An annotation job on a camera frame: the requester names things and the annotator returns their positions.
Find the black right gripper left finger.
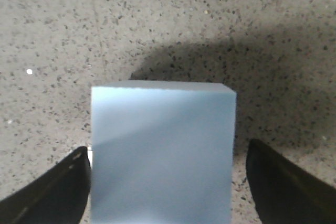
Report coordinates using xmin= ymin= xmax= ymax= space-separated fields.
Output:
xmin=1 ymin=146 xmax=91 ymax=223

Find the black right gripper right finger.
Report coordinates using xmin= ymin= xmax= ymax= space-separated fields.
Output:
xmin=246 ymin=139 xmax=335 ymax=223

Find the light blue foam cube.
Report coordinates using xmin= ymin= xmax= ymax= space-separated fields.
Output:
xmin=91 ymin=81 xmax=237 ymax=223

